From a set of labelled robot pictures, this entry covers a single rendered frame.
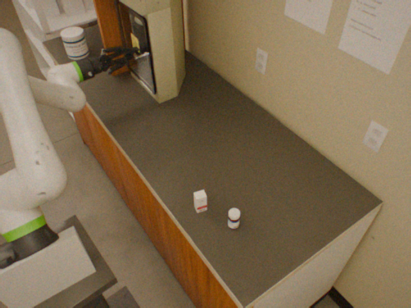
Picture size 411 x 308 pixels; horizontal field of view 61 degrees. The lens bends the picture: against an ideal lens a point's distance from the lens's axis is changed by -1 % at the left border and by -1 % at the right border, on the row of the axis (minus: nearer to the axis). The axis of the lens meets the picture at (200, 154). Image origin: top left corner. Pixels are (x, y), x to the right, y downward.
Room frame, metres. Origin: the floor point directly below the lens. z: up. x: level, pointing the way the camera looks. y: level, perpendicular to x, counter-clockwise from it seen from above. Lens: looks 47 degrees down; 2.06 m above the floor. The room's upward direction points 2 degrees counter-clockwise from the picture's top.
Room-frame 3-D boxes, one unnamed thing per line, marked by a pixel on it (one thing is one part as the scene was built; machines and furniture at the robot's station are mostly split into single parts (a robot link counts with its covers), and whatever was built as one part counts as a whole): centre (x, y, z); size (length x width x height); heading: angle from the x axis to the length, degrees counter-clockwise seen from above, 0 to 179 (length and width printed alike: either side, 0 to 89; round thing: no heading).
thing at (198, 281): (1.45, 0.14, 0.45); 2.05 x 0.67 x 0.90; 33
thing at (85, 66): (1.36, 0.50, 1.20); 0.12 x 0.06 x 0.09; 33
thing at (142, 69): (1.55, 0.30, 1.19); 0.30 x 0.01 x 0.40; 33
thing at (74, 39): (1.93, 0.73, 1.02); 0.13 x 0.13 x 0.15
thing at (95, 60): (1.40, 0.44, 1.20); 0.09 x 0.07 x 0.08; 123
